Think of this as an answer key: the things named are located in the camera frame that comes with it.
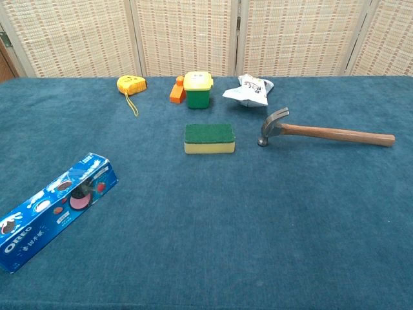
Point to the green and yellow sponge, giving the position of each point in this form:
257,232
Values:
209,139

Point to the blue table cloth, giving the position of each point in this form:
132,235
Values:
206,210

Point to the green bin with yellow lid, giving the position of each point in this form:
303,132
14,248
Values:
198,92

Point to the orange toy bottle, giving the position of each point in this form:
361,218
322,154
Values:
177,93

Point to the white snack bag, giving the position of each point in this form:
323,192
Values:
248,93

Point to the yellow tape measure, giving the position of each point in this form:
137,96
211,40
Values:
130,84

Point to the woven folding screen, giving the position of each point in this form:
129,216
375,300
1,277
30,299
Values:
193,35

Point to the blue Oreo cookie box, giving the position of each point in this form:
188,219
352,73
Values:
48,213

